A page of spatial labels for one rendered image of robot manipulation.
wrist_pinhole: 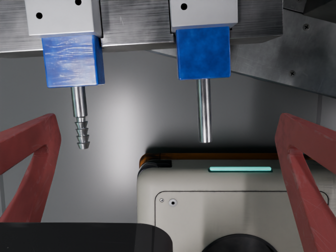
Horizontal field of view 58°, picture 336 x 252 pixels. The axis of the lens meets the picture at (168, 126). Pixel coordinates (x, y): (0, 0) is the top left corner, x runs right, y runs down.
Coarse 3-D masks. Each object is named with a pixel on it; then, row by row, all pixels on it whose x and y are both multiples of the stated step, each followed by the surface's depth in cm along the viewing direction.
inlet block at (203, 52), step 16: (176, 0) 22; (192, 0) 22; (208, 0) 22; (224, 0) 22; (176, 16) 23; (192, 16) 23; (208, 16) 23; (224, 16) 23; (176, 32) 24; (192, 32) 24; (208, 32) 24; (224, 32) 24; (176, 48) 25; (192, 48) 24; (208, 48) 24; (224, 48) 24; (192, 64) 24; (208, 64) 24; (224, 64) 24; (208, 80) 26; (208, 96) 26; (208, 112) 26; (208, 128) 26
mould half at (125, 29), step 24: (0, 0) 25; (120, 0) 25; (144, 0) 25; (240, 0) 25; (264, 0) 25; (0, 24) 25; (24, 24) 25; (120, 24) 25; (144, 24) 25; (168, 24) 25; (240, 24) 25; (264, 24) 25; (0, 48) 26; (24, 48) 26; (120, 48) 28; (144, 48) 29; (168, 48) 31
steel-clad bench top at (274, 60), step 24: (288, 0) 30; (288, 24) 31; (312, 24) 31; (240, 48) 31; (264, 48) 31; (288, 48) 31; (312, 48) 31; (240, 72) 31; (264, 72) 31; (288, 72) 31; (312, 72) 31
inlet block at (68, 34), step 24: (24, 0) 22; (48, 0) 22; (72, 0) 22; (96, 0) 24; (48, 24) 23; (72, 24) 23; (96, 24) 24; (48, 48) 24; (72, 48) 24; (96, 48) 25; (48, 72) 25; (72, 72) 25; (96, 72) 25; (72, 96) 26
